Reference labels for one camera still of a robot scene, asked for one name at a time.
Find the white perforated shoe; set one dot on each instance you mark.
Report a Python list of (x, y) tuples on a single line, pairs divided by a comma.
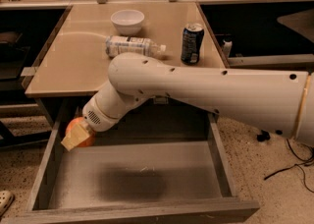
[(6, 199)]

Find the grey cabinet with beige top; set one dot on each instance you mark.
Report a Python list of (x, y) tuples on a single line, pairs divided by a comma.
[(76, 65)]

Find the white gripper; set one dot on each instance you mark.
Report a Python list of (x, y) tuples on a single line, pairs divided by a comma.
[(96, 118)]

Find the clear plastic water bottle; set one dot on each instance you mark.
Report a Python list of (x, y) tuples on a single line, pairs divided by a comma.
[(116, 45)]

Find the blue soda can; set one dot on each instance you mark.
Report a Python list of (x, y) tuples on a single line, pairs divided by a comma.
[(192, 40)]

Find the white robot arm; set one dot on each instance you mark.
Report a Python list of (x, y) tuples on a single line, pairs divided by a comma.
[(280, 102)]

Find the white bowl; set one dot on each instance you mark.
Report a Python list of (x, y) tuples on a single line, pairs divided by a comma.
[(128, 22)]

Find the open grey wooden drawer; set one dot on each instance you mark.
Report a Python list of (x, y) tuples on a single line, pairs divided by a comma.
[(162, 164)]

